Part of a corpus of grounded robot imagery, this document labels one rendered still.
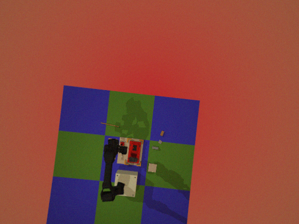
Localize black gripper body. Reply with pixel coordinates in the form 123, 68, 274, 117
104, 145, 128, 155

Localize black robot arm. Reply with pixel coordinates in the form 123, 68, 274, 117
101, 139, 125, 202

